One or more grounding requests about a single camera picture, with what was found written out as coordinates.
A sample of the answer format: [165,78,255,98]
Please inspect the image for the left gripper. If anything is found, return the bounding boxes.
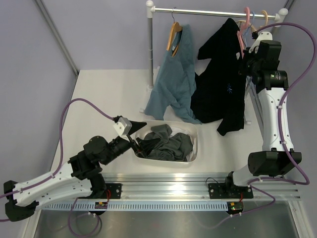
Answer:
[101,120,160,166]

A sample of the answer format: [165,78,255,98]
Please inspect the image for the black t shirt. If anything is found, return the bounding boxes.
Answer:
[191,18,246,136]

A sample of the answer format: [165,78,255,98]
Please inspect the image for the pink plastic hanger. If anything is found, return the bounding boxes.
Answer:
[237,7,250,58]

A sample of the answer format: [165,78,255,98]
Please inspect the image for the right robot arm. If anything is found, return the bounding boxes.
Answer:
[220,40,302,198]

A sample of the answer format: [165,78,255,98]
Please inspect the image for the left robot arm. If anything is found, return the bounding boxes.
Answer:
[3,121,159,222]

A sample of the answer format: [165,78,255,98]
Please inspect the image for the beige plastic hanger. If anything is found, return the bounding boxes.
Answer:
[236,10,268,32]

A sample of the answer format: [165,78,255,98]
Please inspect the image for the teal blue t shirt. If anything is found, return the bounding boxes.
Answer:
[144,24,201,124]

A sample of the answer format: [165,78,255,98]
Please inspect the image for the wooden hanger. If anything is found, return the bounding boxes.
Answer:
[166,7,182,56]

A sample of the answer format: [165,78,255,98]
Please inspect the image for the grey clothes in basket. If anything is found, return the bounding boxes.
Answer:
[144,124,193,162]

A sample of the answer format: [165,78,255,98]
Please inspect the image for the white laundry basket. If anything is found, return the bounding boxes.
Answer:
[133,120,198,168]

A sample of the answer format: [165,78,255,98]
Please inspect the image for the metal clothes rack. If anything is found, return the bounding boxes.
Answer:
[146,0,290,135]

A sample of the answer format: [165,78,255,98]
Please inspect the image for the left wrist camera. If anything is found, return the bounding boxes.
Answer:
[113,116,132,136]

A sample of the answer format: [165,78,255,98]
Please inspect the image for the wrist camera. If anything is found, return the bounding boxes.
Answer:
[249,32,272,54]
[113,116,132,136]

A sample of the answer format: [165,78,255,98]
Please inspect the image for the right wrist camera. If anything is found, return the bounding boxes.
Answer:
[249,32,272,54]

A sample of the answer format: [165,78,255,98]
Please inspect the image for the light blue wire hanger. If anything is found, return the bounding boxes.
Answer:
[242,16,256,47]

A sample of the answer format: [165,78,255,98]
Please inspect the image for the aluminium mounting rail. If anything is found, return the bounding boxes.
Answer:
[74,172,302,201]

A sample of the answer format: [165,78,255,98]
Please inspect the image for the light blue cable duct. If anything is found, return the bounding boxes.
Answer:
[43,201,228,212]

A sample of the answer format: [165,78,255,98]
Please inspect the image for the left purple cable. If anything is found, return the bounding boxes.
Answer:
[0,98,117,236]

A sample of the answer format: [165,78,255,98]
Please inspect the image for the purple cable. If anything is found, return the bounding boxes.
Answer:
[0,98,117,236]
[198,22,317,229]

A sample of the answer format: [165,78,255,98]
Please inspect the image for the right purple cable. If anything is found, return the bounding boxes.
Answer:
[198,22,317,229]

